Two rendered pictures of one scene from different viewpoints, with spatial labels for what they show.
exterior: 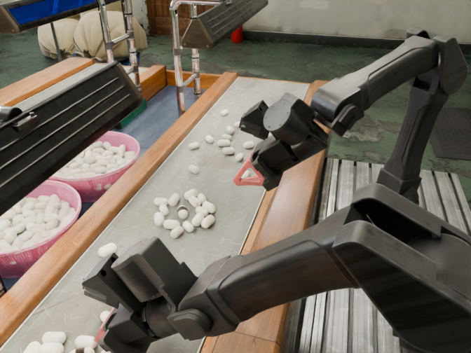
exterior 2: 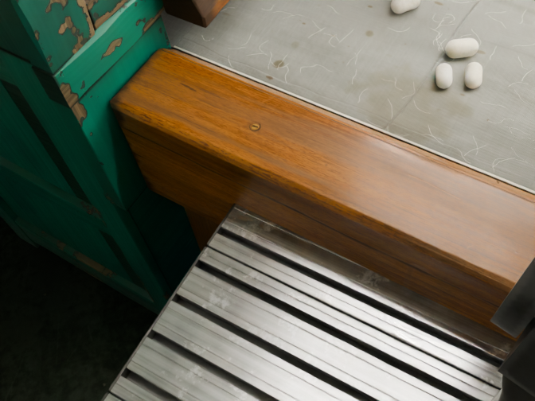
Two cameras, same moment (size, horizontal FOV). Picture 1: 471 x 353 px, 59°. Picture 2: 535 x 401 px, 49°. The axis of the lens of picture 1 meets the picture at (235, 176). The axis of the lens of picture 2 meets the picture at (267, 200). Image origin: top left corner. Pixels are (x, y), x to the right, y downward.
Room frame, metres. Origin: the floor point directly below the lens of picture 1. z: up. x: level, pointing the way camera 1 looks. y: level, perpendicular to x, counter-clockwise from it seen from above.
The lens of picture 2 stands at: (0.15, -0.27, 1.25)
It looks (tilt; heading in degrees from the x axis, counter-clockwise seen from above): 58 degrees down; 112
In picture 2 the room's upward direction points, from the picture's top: 8 degrees counter-clockwise
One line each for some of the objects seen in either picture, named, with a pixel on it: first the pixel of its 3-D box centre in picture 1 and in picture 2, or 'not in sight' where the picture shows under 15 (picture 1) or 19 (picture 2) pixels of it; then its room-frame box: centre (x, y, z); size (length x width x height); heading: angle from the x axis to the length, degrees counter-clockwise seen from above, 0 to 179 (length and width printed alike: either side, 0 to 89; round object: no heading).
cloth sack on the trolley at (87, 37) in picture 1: (104, 36); not in sight; (3.77, 1.16, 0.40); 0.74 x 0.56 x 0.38; 166
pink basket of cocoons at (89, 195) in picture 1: (93, 167); not in sight; (0.98, 0.39, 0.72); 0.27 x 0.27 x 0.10
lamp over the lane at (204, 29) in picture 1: (233, 10); not in sight; (1.30, 0.01, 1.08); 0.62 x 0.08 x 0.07; 164
